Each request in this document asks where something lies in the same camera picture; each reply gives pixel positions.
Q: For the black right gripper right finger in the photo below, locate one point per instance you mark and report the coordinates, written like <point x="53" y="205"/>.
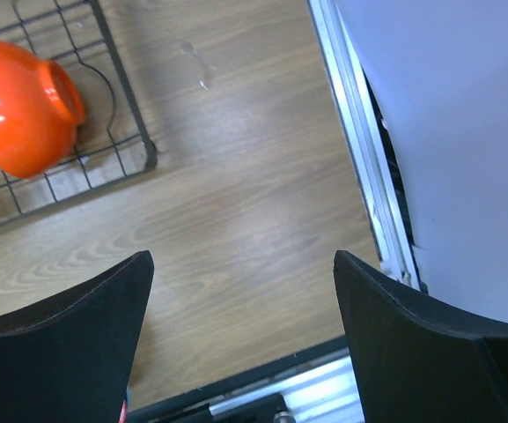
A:
<point x="415" y="358"/>

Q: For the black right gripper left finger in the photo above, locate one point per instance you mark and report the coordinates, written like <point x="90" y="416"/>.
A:
<point x="68" y="358"/>

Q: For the orange-red bowl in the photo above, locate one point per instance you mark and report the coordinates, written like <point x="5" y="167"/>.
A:
<point x="40" y="111"/>

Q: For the aluminium rail frame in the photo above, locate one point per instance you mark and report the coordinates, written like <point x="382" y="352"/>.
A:
<point x="328" y="392"/>

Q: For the black wire dish rack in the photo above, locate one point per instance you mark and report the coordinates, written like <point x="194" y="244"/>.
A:
<point x="113" y="144"/>

